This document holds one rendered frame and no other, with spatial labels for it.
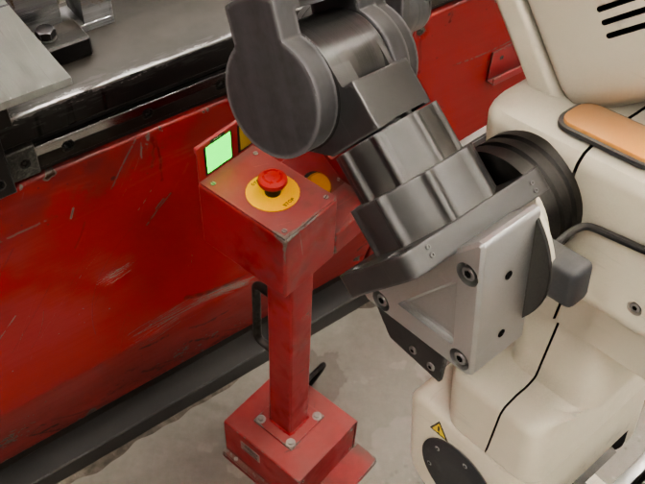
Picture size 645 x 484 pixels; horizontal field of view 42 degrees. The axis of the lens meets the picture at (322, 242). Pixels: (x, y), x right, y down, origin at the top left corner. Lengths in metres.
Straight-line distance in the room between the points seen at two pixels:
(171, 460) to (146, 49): 0.89
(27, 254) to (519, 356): 0.75
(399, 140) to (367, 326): 1.47
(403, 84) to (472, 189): 0.08
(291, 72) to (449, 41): 1.09
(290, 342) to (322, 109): 0.93
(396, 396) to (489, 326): 1.34
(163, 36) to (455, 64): 0.62
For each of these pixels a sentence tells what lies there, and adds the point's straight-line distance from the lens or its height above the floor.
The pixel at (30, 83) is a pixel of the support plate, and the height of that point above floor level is 1.00.
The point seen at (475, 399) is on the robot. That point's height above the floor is 0.88.
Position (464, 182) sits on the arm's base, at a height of 1.23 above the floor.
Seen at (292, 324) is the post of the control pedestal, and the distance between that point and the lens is 1.34.
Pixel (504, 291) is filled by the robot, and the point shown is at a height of 1.18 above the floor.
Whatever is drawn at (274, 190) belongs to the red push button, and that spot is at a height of 0.80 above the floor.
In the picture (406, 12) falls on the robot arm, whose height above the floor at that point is 1.06.
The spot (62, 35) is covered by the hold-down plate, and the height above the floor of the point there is 0.91.
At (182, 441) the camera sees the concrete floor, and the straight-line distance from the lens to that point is 1.79.
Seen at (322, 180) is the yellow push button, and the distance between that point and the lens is 1.20.
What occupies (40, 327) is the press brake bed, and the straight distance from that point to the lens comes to 1.40.
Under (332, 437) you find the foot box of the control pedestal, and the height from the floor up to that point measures 0.12.
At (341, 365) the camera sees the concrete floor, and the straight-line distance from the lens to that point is 1.87.
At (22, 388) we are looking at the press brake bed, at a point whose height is 0.35.
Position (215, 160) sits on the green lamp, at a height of 0.80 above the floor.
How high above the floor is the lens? 1.56
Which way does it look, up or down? 48 degrees down
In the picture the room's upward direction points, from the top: 3 degrees clockwise
